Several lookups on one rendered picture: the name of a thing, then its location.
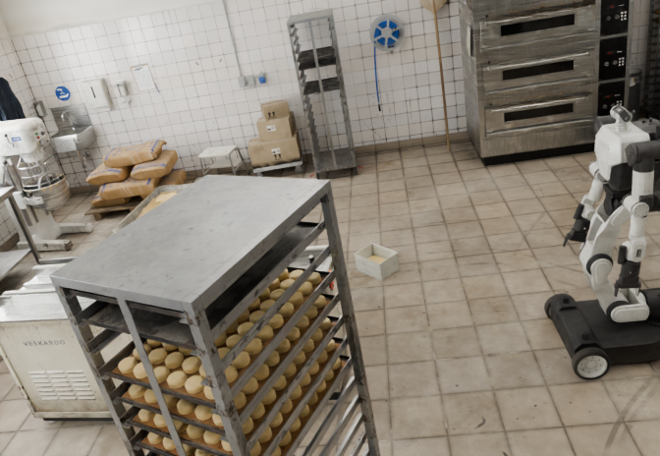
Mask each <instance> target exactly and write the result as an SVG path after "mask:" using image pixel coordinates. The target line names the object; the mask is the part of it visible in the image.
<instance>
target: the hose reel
mask: <svg viewBox="0 0 660 456"><path fill-rule="evenodd" d="M369 36H370V40H371V42H372V44H373V45H374V68H375V81H376V91H377V99H378V109H379V111H381V108H380V101H379V94H378V85H377V74H376V54H375V47H376V48H377V49H379V50H382V51H390V53H391V54H393V53H394V49H396V48H397V47H399V46H400V45H401V43H402V42H403V40H404V36H405V29H404V26H403V24H402V22H401V20H400V19H399V18H397V17H396V16H394V15H390V14H385V15H381V16H379V17H377V18H376V19H375V20H374V21H373V23H372V24H371V26H370V30H369Z"/></svg>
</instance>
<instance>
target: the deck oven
mask: <svg viewBox="0 0 660 456"><path fill-rule="evenodd" d="M458 3H459V17H460V32H461V46H462V60H463V74H464V89H465V103H466V117H467V132H468V134H469V136H470V138H471V141H472V143H473V145H474V147H475V149H476V150H477V152H478V154H479V156H480V158H481V160H482V162H483V164H484V165H485V166H490V165H498V164H505V163H513V162H520V161H527V160H534V159H541V158H549V157H556V156H563V155H571V154H578V153H586V152H592V151H594V148H595V136H596V135H595V131H594V128H593V121H594V118H595V117H597V116H600V117H601V116H609V115H611V114H610V111H611V109H612V108H613V107H614V106H616V105H621V106H623V107H624V108H626V109H627V111H628V104H629V89H630V79H629V77H630V68H631V51H632V32H633V0H458ZM470 22H471V25H470ZM468 23H469V24H468ZM469 25H470V30H471V32H470V40H471V57H470V56H469V55H468V50H467V34H468V29H467V27H468V26H469Z"/></svg>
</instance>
